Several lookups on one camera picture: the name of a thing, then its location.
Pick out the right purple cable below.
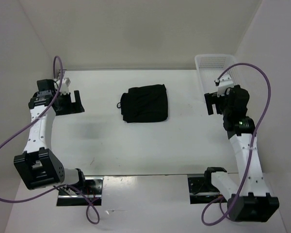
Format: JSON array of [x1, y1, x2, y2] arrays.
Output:
[[201, 62, 272, 226]]

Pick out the metal base plate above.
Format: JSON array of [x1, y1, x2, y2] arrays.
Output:
[[187, 174, 222, 204], [56, 176, 103, 207]]

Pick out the black shorts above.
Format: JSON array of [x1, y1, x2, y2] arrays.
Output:
[[117, 84, 168, 123]]

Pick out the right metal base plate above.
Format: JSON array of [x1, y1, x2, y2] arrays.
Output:
[[187, 174, 222, 204]]

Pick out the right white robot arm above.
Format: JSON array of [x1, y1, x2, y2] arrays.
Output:
[[203, 84, 279, 222]]

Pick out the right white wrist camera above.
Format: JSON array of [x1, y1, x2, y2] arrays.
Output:
[[214, 74, 234, 97]]

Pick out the white plastic basket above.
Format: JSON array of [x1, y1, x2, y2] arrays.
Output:
[[194, 54, 237, 99]]

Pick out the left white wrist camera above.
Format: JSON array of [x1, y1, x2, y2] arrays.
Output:
[[59, 78, 71, 95]]

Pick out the purple cable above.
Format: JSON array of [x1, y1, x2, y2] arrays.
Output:
[[0, 55, 100, 224], [201, 62, 272, 226]]

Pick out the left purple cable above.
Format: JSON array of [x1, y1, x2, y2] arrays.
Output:
[[0, 55, 100, 224]]

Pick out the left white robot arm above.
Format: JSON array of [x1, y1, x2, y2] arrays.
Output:
[[14, 78, 87, 194]]

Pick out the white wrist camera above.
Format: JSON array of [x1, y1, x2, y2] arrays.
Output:
[[59, 78, 71, 95], [214, 74, 234, 97]]

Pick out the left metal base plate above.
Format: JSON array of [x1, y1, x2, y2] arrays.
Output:
[[56, 176, 103, 207]]

